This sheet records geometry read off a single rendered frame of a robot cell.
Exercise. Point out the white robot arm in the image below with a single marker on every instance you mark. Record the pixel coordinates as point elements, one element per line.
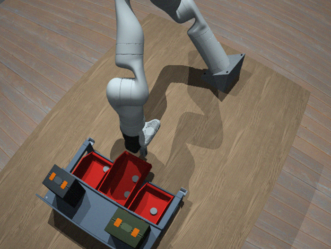
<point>128,95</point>

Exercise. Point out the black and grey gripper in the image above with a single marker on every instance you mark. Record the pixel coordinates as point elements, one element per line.
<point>139,137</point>

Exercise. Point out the dark grey case with orange latches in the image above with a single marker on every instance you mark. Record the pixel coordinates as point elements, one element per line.
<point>64,185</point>

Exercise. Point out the dark green case with orange latches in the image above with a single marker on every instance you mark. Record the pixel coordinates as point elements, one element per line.
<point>128,228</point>

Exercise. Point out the grey metal shelf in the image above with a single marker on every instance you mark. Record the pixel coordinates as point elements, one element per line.
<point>94,211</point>

